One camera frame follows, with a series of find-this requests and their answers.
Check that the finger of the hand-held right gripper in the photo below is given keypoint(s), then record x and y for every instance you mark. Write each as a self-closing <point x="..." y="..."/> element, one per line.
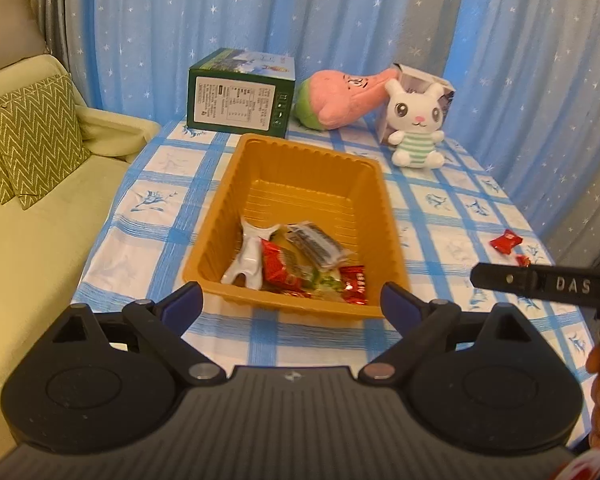
<point x="530" y="282"/>

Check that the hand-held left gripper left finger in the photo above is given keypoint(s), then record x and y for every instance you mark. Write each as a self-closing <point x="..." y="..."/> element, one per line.
<point x="182" y="305"/>

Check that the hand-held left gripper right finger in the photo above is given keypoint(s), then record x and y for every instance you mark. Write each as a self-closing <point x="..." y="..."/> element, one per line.
<point x="397" y="305"/>

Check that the small red candy packet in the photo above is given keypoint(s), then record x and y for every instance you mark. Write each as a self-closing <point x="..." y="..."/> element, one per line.
<point x="355" y="285"/>

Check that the clear green snack packet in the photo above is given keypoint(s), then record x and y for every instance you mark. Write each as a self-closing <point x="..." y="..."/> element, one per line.
<point x="325" y="280"/>

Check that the black striped snack packet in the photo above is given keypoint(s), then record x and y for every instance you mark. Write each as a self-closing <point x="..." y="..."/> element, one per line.
<point x="315" y="245"/>

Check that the large red snack packet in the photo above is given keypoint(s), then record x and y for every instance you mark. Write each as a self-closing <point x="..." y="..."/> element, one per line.
<point x="280" y="265"/>

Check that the orange plastic tray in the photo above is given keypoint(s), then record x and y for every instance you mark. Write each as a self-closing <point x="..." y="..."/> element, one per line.
<point x="305" y="170"/>

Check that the narrow red candy packet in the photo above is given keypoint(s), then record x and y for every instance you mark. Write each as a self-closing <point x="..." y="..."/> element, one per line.
<point x="522" y="260"/>

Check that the blue checked tablecloth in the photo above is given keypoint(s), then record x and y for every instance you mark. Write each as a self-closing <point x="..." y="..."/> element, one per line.
<point x="430" y="185"/>

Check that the light green sofa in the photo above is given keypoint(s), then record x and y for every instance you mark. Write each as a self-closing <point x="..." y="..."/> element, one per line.
<point x="40" y="260"/>

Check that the person's red patterned clothing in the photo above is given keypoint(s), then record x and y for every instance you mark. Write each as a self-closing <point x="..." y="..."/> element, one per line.
<point x="590" y="467"/>

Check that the white bunny plush toy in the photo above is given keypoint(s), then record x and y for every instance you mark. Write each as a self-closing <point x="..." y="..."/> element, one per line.
<point x="415" y="110"/>

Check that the green and white carton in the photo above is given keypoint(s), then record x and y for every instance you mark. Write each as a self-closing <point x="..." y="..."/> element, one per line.
<point x="235" y="105"/>

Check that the pink plush toy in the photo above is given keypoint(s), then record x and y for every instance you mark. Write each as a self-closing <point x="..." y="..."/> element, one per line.
<point x="340" y="97"/>

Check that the beige cushion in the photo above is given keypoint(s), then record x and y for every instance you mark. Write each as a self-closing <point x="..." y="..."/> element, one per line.
<point x="5" y="30"/>

